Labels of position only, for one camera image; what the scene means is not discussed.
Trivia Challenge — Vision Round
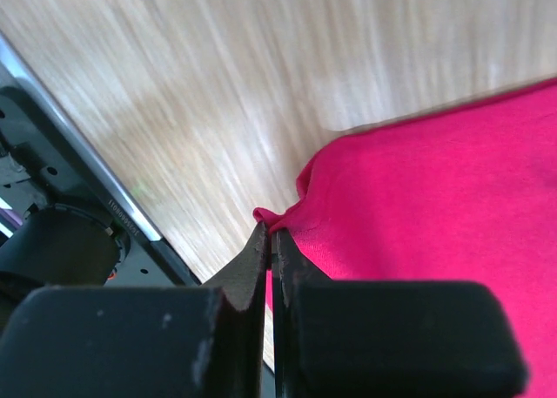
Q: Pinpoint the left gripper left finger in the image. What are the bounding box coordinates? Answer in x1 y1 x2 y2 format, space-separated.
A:
1 224 268 397

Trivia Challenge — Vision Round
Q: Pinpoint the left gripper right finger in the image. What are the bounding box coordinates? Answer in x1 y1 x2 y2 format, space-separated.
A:
272 230 528 397

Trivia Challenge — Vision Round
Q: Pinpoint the red t-shirt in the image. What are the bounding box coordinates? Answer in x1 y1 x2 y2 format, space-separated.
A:
253 79 556 397

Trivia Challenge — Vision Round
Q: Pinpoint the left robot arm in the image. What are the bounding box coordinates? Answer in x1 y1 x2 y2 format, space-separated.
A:
1 208 528 397

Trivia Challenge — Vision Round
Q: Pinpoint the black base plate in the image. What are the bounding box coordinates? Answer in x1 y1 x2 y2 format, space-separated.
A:
1 86 199 287

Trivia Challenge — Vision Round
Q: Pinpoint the aluminium frame rail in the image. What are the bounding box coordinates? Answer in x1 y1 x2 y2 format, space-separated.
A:
1 36 163 242

